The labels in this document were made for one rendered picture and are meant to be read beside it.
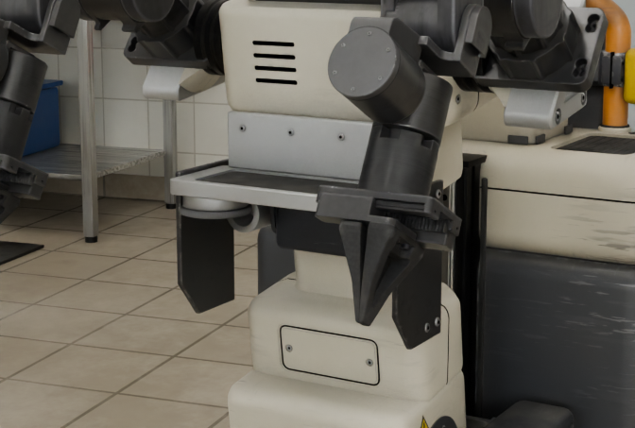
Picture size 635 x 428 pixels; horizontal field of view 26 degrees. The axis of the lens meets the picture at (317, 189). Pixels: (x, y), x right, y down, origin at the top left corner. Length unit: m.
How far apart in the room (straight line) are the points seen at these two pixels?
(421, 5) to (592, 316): 0.61
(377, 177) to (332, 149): 0.33
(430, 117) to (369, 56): 0.09
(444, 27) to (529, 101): 0.26
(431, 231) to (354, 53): 0.16
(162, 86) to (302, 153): 0.21
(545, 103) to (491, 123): 0.35
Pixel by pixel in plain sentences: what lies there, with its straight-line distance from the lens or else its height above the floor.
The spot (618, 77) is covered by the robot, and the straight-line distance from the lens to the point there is 1.78.
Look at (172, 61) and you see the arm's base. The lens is 1.54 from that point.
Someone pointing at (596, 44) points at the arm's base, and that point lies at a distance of 1.34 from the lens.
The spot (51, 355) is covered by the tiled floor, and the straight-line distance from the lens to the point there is 3.58.
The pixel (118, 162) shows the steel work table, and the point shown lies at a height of 0.23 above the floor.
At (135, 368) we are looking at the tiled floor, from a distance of 3.45.
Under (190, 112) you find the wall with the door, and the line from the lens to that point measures 5.39.
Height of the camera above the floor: 1.07
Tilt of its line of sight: 11 degrees down
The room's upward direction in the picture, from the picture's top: straight up
